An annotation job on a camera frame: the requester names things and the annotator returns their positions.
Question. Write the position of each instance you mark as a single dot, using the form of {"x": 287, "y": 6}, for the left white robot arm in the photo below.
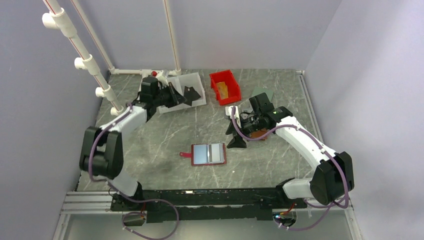
{"x": 102, "y": 156}

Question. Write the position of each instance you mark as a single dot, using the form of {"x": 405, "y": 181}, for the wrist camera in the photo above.
{"x": 161, "y": 75}
{"x": 232, "y": 111}

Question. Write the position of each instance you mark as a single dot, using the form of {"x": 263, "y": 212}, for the orange card in bin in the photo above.
{"x": 223, "y": 90}

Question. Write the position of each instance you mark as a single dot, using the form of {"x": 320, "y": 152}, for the red card holder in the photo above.
{"x": 206, "y": 154}

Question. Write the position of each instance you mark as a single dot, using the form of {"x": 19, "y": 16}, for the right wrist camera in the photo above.
{"x": 232, "y": 111}

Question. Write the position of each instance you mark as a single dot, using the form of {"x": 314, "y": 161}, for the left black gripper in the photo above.
{"x": 176, "y": 98}

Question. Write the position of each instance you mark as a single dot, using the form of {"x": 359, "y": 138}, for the green card holder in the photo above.
{"x": 260, "y": 90}

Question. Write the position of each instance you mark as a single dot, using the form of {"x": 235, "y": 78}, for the white pvc pipe frame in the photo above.
{"x": 57, "y": 19}

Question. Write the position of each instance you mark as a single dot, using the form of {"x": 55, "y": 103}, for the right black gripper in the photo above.
{"x": 237, "y": 142}

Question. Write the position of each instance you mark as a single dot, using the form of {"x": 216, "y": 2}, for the red plastic bin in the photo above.
{"x": 234, "y": 90}

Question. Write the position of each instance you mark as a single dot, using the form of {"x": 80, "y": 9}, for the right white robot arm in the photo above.
{"x": 333, "y": 176}

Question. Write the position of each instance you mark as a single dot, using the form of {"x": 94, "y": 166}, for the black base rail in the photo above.
{"x": 208, "y": 204}

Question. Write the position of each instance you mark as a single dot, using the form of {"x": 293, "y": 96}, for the brown card holder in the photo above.
{"x": 260, "y": 135}

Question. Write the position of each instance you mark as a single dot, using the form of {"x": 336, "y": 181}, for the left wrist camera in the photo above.
{"x": 161, "y": 75}

